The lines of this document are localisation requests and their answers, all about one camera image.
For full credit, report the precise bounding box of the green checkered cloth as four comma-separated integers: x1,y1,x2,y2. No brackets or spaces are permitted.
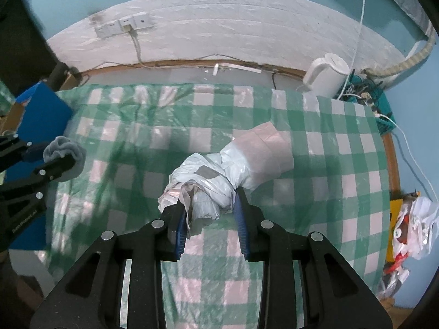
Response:
0,79,16,117

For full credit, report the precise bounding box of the white plastic strip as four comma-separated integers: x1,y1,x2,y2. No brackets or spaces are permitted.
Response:
213,62,263,76

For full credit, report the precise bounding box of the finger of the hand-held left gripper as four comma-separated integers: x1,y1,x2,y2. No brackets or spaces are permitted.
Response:
0,134,47,175
0,155,77,206

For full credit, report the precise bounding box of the grey socket cable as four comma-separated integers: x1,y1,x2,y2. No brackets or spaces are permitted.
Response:
126,27,145,66

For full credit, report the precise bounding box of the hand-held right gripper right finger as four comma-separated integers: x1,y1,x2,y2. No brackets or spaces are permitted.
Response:
233,187,392,329

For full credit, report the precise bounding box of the white power strip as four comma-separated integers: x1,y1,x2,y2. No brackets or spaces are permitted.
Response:
346,89,382,118

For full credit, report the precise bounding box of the yellow box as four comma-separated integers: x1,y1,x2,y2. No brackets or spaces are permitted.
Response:
386,199,403,264

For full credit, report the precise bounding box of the white power cable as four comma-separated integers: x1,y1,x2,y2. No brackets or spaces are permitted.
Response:
377,115,434,200

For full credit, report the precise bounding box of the black handle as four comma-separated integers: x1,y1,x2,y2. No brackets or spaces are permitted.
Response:
46,62,69,91

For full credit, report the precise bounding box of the white electric kettle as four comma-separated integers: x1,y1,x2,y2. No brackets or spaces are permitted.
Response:
302,52,350,100

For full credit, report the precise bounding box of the white hanging cable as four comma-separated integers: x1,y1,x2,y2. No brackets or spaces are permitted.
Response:
338,0,369,97

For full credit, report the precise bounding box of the striped hose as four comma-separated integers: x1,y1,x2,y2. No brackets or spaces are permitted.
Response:
364,31,438,78

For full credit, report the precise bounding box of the blue cardboard box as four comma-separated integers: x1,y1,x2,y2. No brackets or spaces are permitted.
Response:
0,82,73,251

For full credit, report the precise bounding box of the white wall socket panel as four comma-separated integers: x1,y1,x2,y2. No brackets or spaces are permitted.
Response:
95,12,154,39

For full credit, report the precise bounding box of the white plastic bag bundle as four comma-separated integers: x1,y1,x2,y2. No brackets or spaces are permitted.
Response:
158,121,295,222

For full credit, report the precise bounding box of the teal basket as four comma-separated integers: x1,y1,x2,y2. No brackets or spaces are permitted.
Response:
343,75,395,134

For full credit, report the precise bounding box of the white trash bag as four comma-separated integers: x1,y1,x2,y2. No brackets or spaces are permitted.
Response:
377,195,439,299

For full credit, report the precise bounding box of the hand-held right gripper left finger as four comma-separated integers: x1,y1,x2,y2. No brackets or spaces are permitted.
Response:
30,202,188,329

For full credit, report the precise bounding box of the green checkered tablecloth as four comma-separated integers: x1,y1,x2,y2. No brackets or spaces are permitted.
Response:
46,84,392,329

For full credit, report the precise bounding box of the grey sock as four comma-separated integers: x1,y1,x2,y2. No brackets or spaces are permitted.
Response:
44,136,86,182

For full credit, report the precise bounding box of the dark cabinet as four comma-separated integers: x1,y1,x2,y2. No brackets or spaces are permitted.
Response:
0,0,57,76

